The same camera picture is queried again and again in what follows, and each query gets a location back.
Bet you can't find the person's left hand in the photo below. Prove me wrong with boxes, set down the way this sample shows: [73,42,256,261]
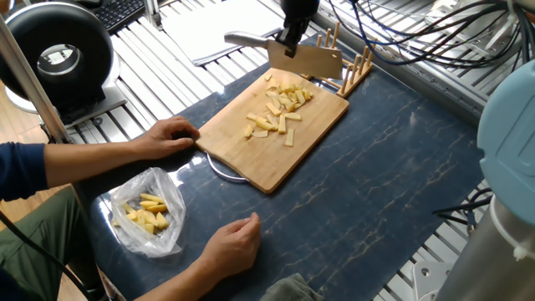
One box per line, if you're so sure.
[132,117,201,160]

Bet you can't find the person's right hand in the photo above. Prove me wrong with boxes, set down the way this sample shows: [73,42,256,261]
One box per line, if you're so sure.
[196,213,262,277]

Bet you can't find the black keyboard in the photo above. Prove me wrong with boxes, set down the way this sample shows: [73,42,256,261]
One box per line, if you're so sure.
[79,0,150,36]

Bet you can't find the olive trousers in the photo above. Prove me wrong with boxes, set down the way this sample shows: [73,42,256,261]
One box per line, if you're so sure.
[0,188,105,301]

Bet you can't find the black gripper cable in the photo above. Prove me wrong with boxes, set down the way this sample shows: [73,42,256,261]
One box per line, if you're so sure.
[322,0,519,80]

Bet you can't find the black cable with plug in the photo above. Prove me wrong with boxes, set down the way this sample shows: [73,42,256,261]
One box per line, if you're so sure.
[433,191,494,239]

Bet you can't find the person's left forearm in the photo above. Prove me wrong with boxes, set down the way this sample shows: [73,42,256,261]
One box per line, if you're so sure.
[0,138,145,202]

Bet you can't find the grey-green cloth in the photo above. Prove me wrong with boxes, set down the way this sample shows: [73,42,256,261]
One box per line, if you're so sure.
[257,272,325,301]

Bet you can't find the black round ring lamp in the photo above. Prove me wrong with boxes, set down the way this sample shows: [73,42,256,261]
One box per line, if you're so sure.
[0,3,126,126]

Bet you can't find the person's right forearm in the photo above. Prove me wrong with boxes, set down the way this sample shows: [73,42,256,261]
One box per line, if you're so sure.
[146,263,210,301]

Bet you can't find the bamboo cutting board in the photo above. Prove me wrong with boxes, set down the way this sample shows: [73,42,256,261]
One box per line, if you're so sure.
[194,71,350,195]

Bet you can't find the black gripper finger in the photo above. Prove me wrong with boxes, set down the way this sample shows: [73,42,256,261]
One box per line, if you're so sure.
[291,23,307,56]
[278,23,293,47]

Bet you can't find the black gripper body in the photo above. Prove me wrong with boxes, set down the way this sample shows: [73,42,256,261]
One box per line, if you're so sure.
[281,0,320,28]

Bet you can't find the wooden pole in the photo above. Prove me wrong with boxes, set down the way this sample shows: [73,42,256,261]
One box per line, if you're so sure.
[0,17,78,161]

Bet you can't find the metal mounting plate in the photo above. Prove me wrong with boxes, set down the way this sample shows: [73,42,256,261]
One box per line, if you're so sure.
[410,255,473,301]

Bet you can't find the white sheet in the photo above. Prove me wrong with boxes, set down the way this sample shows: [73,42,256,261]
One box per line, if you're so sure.
[161,0,285,68]

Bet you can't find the steel cleaver knife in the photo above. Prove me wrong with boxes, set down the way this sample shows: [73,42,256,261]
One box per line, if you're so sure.
[224,32,345,80]

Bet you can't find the dark blue marble mat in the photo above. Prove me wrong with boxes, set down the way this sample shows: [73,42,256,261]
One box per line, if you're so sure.
[79,46,494,301]

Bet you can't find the wooden knife rack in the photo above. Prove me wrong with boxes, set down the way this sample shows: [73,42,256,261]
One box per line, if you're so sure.
[313,23,375,97]

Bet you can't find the plastic bag of potato sticks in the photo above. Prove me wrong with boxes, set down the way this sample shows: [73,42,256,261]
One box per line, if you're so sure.
[111,167,185,257]

